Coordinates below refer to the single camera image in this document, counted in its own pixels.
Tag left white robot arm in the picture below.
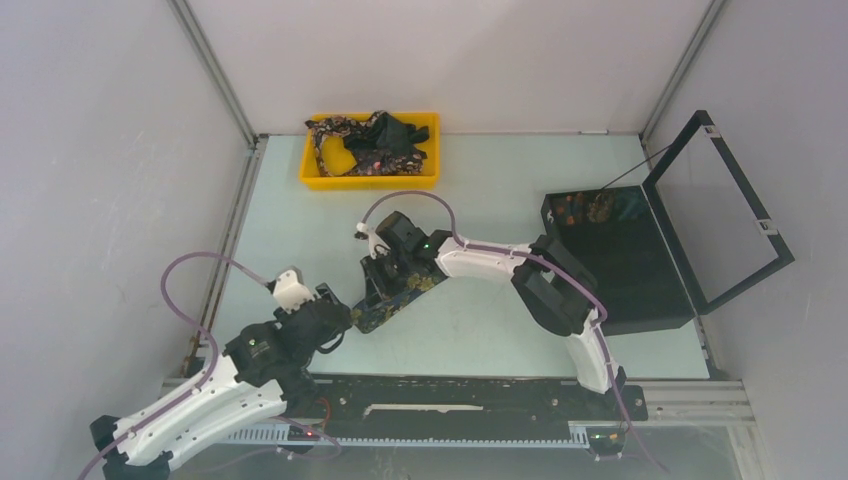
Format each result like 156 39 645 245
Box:
90 284 352 479

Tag navy gold floral tie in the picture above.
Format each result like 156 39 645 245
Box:
351 272 447 334

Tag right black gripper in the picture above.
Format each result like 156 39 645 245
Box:
361 250 416 312

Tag yellow plastic bin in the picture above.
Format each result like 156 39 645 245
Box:
299 111 441 191

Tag rolled ties in box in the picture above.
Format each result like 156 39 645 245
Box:
549 189 622 226

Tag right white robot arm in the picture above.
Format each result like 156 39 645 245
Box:
352 212 626 418

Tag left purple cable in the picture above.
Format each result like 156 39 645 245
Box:
76 250 342 480

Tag black box lid frame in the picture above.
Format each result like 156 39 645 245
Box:
642 110 795 315

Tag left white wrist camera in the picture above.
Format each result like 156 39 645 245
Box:
266 266 316 313

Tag dark green tie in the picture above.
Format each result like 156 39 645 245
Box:
343 111 430 158

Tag black storage box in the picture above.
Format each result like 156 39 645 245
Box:
540 186 695 336

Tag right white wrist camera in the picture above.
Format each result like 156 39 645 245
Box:
354 222 391 259

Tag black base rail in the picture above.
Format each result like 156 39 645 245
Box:
285 374 649 443

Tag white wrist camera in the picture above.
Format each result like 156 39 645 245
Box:
266 266 316 313
354 222 391 259

